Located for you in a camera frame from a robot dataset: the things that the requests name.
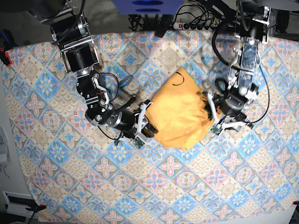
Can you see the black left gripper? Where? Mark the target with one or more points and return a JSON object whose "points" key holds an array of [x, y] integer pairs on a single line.
{"points": [[229, 104]]}

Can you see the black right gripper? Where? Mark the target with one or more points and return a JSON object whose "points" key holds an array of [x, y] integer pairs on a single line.
{"points": [[131, 123]]}

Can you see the yellow T-shirt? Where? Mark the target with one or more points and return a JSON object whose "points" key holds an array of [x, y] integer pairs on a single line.
{"points": [[178, 112]]}

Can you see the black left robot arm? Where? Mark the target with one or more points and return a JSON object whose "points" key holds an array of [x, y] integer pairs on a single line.
{"points": [[237, 91]]}

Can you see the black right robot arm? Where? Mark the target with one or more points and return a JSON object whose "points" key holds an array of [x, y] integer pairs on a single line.
{"points": [[70, 32]]}

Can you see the patterned blue tile tablecloth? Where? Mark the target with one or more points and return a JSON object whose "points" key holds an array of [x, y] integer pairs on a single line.
{"points": [[61, 161]]}

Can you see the white power strip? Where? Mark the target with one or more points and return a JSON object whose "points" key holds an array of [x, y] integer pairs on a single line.
{"points": [[194, 26]]}

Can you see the blue base panel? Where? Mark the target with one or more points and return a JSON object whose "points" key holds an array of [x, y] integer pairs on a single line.
{"points": [[147, 6]]}

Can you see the black clamp bottom left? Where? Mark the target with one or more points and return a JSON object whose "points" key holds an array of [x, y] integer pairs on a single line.
{"points": [[35, 208]]}

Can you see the black red table clamp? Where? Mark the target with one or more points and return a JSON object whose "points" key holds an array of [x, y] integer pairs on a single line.
{"points": [[6, 43]]}

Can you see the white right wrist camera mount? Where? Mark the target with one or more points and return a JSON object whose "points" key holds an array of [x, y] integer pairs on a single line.
{"points": [[138, 142]]}

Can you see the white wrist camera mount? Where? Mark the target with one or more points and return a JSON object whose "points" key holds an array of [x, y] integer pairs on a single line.
{"points": [[221, 122], [138, 142]]}

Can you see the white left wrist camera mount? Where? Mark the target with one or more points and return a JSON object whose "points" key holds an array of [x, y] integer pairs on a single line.
{"points": [[221, 122]]}

